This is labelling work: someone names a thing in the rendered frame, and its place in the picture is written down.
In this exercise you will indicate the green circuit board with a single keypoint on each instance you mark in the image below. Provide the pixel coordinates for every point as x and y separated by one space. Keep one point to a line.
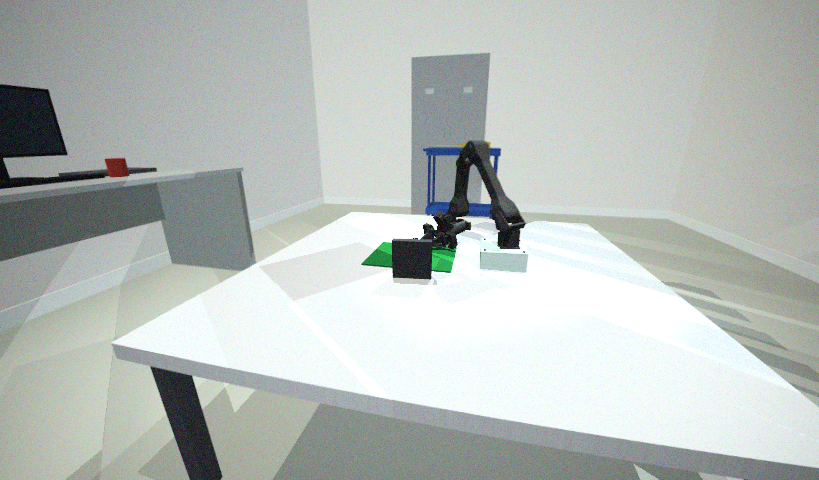
442 257

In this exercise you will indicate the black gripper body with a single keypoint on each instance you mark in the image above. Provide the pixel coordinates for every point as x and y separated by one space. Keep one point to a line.
450 234

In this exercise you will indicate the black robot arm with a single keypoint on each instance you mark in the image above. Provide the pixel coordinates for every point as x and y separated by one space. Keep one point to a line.
503 210

